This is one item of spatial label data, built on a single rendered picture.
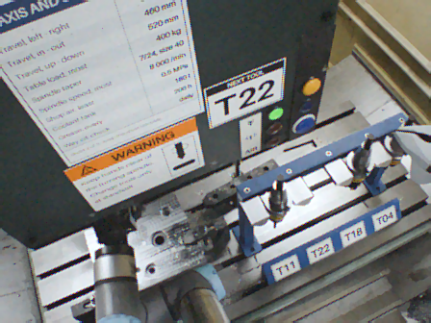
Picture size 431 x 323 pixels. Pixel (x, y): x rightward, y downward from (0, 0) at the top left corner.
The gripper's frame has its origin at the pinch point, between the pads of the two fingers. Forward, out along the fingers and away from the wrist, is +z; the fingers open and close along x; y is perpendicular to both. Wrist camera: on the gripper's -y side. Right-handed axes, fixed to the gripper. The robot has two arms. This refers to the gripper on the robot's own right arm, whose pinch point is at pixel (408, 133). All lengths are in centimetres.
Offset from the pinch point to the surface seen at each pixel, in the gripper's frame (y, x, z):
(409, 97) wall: 75, 78, 5
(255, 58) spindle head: -7.9, -6.2, 16.9
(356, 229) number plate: 72, 20, -1
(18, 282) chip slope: 101, -52, 90
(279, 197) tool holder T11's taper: 39.2, 2.5, 16.2
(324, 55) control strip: -4.4, 1.5, 12.2
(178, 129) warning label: -1.6, -14.7, 21.7
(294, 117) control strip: 5.7, -1.2, 13.7
